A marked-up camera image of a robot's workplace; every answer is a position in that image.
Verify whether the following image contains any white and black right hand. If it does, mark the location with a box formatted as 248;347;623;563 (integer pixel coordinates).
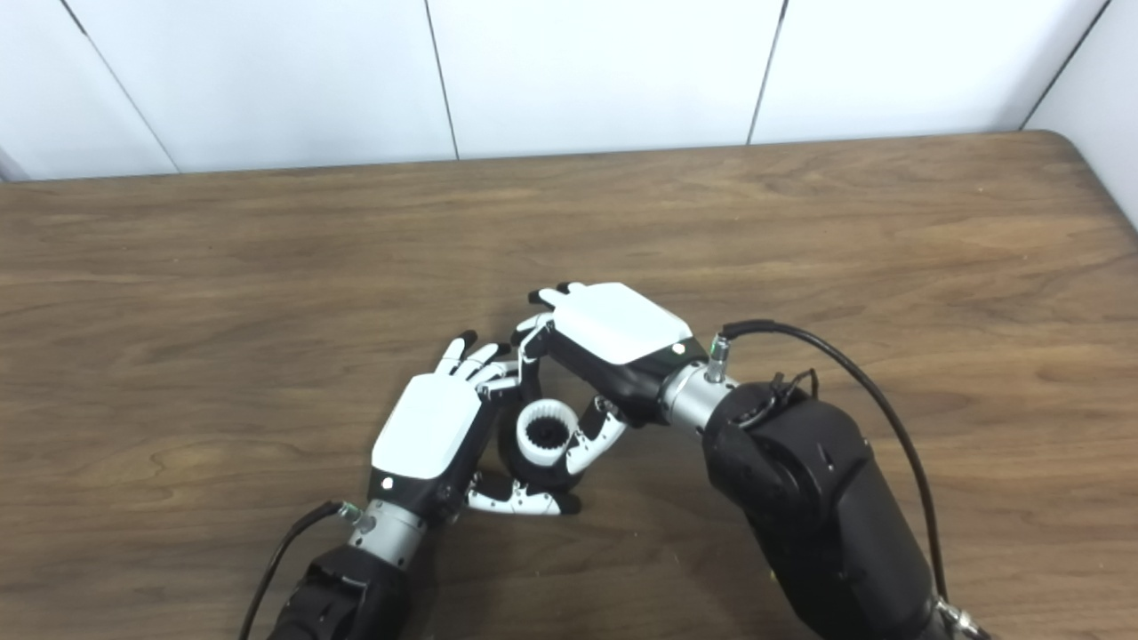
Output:
511;282;697;476

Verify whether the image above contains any white and black left hand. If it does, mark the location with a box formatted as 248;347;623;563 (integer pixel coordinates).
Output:
367;331;583;526

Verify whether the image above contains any white ring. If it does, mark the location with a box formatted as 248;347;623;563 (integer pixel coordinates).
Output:
516;399;581;468

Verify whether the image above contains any round black part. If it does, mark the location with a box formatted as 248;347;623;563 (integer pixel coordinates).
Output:
496;416;588;495

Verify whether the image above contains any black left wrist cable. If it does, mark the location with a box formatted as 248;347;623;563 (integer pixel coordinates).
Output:
238;500;364;640

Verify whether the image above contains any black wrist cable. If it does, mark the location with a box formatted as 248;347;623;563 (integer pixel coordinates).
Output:
707;320;951;607
238;500;364;640

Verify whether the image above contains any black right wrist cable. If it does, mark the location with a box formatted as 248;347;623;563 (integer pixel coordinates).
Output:
707;320;951;607

